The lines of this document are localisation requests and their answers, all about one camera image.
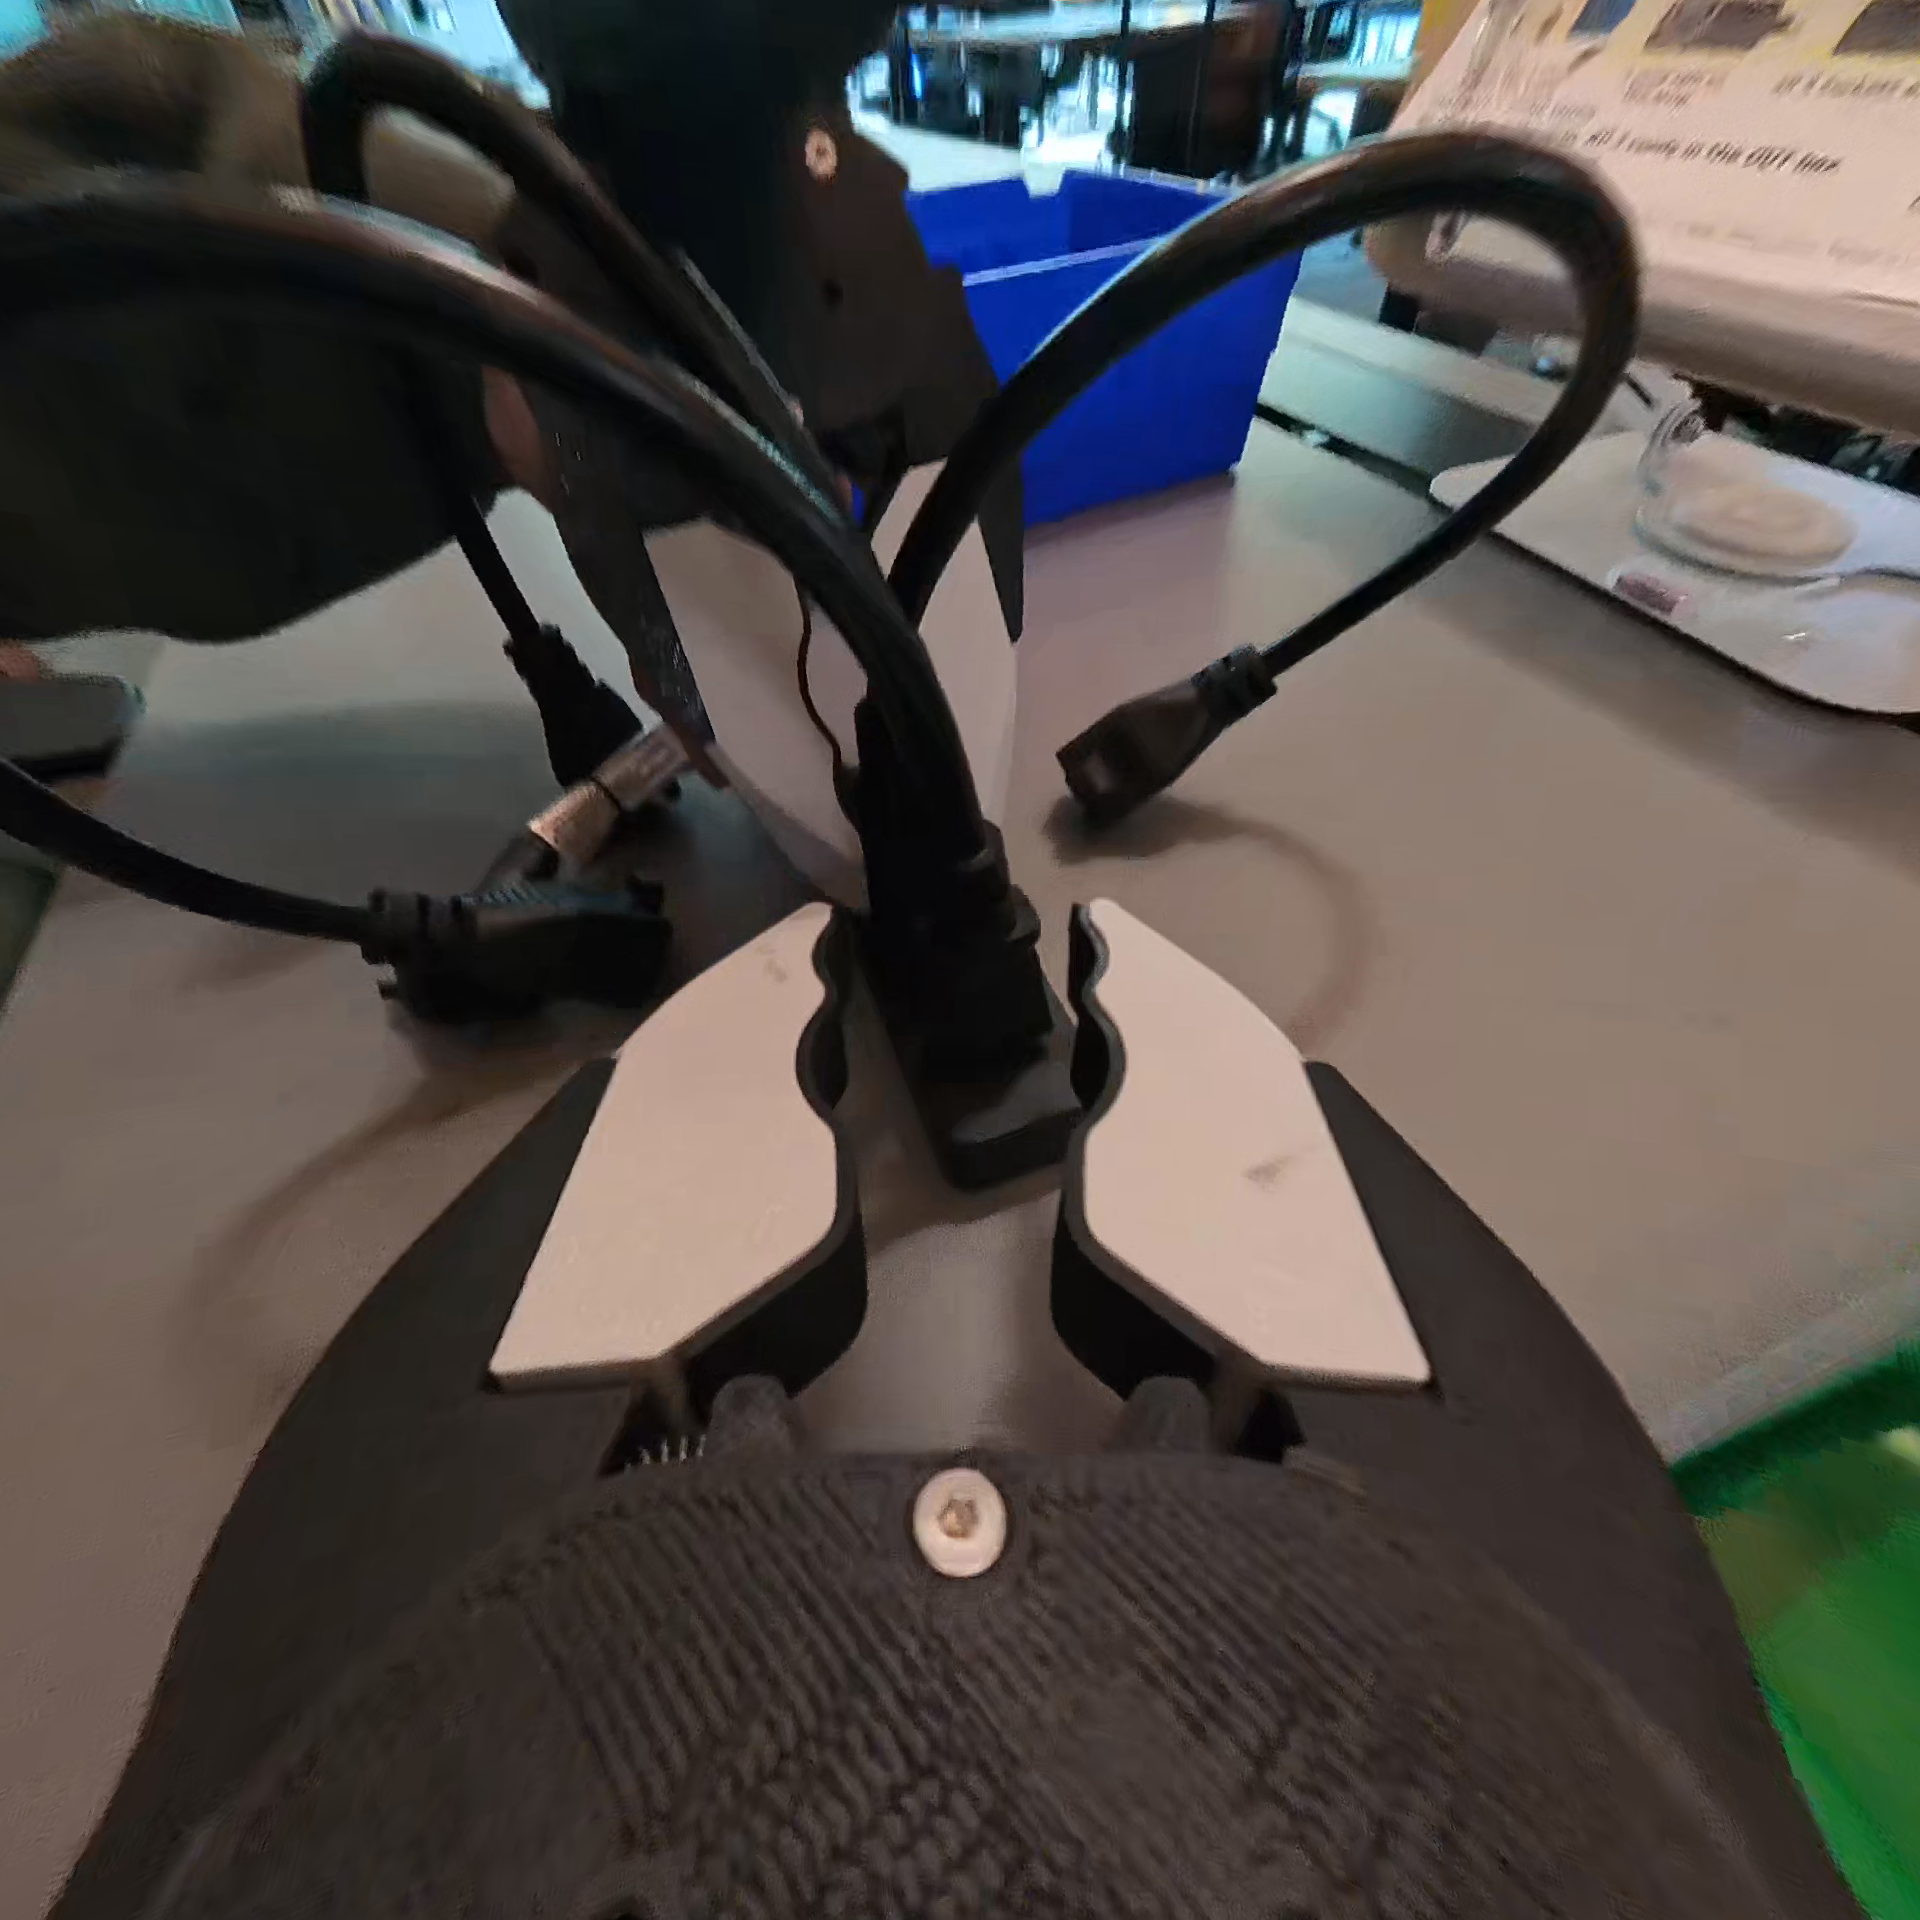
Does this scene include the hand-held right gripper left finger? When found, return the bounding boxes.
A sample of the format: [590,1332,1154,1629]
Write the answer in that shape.
[488,900,874,1397]

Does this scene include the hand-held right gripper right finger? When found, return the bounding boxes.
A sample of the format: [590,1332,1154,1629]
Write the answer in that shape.
[1049,896,1433,1397]

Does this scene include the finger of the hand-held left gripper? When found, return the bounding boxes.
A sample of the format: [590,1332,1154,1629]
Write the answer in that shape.
[638,458,1029,909]
[517,369,729,788]

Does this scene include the thick black power plug cable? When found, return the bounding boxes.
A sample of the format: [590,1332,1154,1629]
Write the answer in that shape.
[0,194,1052,1081]

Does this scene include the black extension cable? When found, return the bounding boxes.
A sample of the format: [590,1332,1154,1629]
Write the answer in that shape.
[884,133,1644,827]

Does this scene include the blue plastic bin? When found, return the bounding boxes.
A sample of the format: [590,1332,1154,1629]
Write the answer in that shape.
[908,172,1307,528]

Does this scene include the dark background tables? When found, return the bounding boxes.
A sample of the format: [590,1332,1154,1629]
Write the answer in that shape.
[900,0,1427,189]

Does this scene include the dark flat object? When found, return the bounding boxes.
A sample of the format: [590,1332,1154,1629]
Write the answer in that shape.
[0,672,146,782]

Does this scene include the green object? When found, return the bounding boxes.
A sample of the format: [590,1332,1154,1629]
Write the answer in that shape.
[1668,1352,1920,1920]

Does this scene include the white tray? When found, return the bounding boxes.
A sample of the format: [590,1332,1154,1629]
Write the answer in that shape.
[1428,432,1920,717]

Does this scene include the clear glass dish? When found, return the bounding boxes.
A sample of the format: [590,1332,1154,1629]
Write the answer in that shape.
[1633,398,1865,584]

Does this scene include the white paper sign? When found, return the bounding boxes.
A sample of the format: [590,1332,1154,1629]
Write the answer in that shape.
[1380,0,1920,436]

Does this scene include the thin dark wire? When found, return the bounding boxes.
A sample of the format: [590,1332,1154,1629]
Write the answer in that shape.
[787,586,853,785]

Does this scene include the black cable with metal connector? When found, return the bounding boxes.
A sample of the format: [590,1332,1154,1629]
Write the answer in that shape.
[299,30,857,888]

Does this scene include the black cable with ribbed plug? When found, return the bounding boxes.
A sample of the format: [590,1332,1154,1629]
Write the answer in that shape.
[0,756,677,1028]

